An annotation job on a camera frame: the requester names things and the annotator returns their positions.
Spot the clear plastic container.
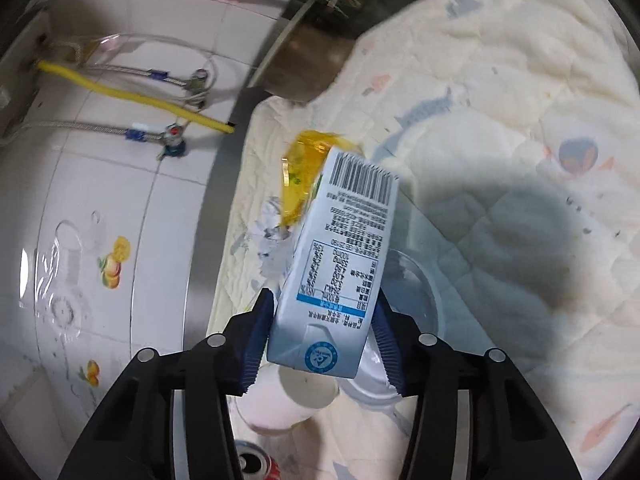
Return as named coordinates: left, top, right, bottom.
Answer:
left=345, top=249, right=448, bottom=406

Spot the white paper cup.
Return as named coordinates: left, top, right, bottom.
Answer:
left=235, top=362, right=341, bottom=436

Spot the blue and white milk carton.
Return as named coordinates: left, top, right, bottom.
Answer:
left=266, top=146, right=401, bottom=380

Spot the clear plastic tube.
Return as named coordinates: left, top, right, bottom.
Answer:
left=99, top=33, right=219, bottom=97

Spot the yellow plastic wrapper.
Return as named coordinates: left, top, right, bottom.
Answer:
left=279, top=130, right=363, bottom=228

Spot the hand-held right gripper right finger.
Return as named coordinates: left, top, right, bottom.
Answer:
left=372, top=292, right=576, bottom=480

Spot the red soda can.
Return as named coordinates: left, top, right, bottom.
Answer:
left=234, top=440, right=283, bottom=480

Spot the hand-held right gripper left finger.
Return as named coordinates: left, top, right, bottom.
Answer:
left=57, top=287, right=276, bottom=480

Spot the metal saucepan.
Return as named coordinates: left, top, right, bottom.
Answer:
left=248, top=24, right=362, bottom=107

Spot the yellow corrugated hose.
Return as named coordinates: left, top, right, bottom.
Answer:
left=37, top=60, right=236, bottom=135

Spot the braided metal hose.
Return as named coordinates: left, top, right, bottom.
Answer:
left=47, top=42, right=196, bottom=86
left=4, top=121, right=171, bottom=142

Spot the white quilted printed blanket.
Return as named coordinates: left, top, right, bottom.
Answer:
left=207, top=0, right=640, bottom=480

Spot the white water heater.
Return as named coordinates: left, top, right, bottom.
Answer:
left=0, top=9, right=53, bottom=148

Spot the clear plastic wrap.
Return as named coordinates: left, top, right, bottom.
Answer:
left=250, top=195, right=296, bottom=281

